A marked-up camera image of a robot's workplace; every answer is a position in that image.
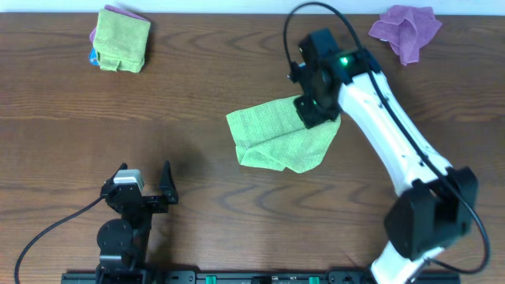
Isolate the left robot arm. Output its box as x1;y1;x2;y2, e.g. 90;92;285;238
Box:
95;161;178;283

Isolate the folded green cloth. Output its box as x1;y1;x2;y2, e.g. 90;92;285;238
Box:
92;8;151;73

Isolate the green microfiber cloth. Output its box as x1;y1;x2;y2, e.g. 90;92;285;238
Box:
226;96;341;174

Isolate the crumpled purple cloth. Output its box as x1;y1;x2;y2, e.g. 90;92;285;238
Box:
368;5;442;66

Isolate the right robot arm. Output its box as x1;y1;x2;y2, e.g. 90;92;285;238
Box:
290;47;482;283

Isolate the folded purple cloth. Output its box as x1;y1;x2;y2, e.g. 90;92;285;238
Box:
89;5;148;43

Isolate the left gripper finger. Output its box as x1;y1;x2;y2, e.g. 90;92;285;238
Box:
159;160;178;204
105;163;128;184

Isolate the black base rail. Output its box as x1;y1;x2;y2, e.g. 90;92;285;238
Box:
61;270;462;284

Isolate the folded blue cloth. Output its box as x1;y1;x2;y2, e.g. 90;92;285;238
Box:
88;48;99;66

